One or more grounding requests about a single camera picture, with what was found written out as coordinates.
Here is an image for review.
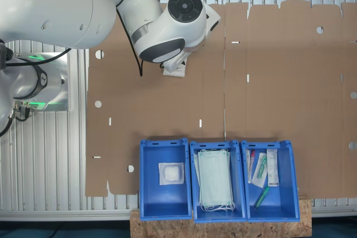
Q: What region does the printed white cotton packet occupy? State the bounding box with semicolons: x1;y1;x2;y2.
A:
162;64;187;78

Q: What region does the clear-faced cotton packet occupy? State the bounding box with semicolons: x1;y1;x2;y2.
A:
158;162;185;186

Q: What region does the blue bin with cotton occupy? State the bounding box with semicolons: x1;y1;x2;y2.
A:
138;137;193;221

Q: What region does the brown cardboard sheet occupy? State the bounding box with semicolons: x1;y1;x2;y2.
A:
224;0;357;200
85;2;226;197

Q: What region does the white face mask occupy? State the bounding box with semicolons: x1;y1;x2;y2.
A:
194;150;237;213
197;149;234;207

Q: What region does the red-capped swab packet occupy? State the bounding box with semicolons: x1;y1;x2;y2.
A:
246;149;256;184

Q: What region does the blue bin with masks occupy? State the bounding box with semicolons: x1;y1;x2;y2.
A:
189;139;248;224

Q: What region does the green item clear packet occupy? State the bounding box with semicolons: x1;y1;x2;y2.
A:
250;152;268;188

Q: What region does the long printed white packet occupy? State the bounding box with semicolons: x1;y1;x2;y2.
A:
266;148;280;188

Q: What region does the loose green tube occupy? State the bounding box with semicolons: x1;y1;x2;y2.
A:
254;187;271;209

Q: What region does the blue bin with tubes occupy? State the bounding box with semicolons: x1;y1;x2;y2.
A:
241;139;301;223

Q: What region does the chipboard block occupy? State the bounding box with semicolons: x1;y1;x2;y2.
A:
129;193;312;238

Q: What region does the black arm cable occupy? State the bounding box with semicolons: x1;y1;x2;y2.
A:
115;0;144;77

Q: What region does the black base connector cable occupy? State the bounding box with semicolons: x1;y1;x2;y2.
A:
0;101;31;138

